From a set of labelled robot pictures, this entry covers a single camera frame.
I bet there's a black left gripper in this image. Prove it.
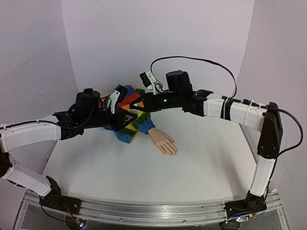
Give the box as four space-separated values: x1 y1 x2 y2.
83 106 138 133

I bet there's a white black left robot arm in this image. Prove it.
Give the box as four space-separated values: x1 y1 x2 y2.
0 85 137 209

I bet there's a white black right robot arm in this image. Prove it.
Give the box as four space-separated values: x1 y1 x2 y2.
130 70 283 217

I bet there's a rainbow striped cloth sleeve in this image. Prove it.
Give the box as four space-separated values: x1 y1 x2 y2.
99 84 155 145

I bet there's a mannequin hand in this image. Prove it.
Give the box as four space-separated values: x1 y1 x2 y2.
148 128 178 156

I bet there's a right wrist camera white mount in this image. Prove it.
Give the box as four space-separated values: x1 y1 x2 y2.
140 71 163 95

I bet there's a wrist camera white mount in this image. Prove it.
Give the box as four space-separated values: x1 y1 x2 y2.
108 84 128 114
140 71 163 95

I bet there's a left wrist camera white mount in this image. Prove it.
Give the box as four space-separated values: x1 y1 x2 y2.
108 84 128 114

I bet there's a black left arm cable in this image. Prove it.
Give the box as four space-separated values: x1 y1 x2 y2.
0 119 96 135

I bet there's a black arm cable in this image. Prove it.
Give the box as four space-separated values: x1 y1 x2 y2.
0 119 96 135
150 56 302 156

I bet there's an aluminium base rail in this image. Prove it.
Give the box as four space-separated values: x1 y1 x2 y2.
13 190 289 230

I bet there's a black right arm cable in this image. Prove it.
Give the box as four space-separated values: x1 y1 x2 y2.
150 56 302 156

